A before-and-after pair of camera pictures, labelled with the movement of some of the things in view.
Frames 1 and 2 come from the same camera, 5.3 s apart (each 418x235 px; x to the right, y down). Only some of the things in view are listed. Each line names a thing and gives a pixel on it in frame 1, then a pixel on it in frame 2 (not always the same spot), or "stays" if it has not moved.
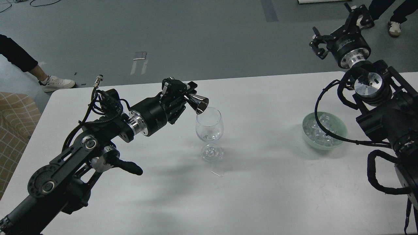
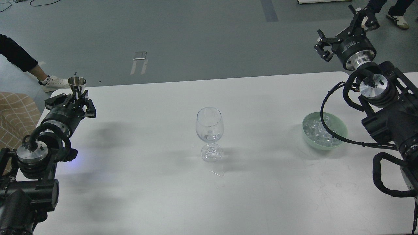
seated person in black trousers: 18,57 stays
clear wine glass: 209,127 stays
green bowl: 317,138 stays
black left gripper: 148,117 to 69,114
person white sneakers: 394,30 to 395,13
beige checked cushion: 20,116 stays
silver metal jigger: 200,103 to 78,81
